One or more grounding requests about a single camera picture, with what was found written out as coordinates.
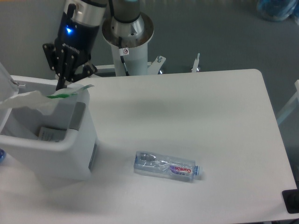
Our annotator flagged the white pedestal base frame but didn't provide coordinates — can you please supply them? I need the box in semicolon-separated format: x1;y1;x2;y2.
94;53;201;77

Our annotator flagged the white plastic bag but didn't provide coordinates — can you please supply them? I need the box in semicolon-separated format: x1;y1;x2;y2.
0;84;94;115

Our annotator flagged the white open trash can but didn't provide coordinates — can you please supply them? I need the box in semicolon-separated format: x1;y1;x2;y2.
0;67;98;180

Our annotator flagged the white furniture at right edge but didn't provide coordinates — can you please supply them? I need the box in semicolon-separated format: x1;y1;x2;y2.
276;80;299;125

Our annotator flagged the clear crushed water bottle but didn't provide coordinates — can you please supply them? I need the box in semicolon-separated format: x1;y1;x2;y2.
134;151;202;182

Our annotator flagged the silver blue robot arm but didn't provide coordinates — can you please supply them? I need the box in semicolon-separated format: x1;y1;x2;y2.
43;0;140;90

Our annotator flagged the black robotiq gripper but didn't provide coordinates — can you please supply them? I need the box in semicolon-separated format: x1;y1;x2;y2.
43;12;100;90

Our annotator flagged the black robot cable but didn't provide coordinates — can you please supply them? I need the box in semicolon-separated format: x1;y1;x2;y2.
118;36;130;77

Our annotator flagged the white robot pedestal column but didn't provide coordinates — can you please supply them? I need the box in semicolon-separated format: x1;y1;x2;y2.
102;12;154;77

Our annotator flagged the blue plastic bag on floor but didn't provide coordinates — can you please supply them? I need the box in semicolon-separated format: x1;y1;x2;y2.
256;0;299;22

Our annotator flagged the black device at table edge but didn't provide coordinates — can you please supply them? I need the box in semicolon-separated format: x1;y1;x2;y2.
282;189;299;214

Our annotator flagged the paper trash inside can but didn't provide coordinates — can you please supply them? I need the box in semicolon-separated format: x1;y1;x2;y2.
37;126;66;142

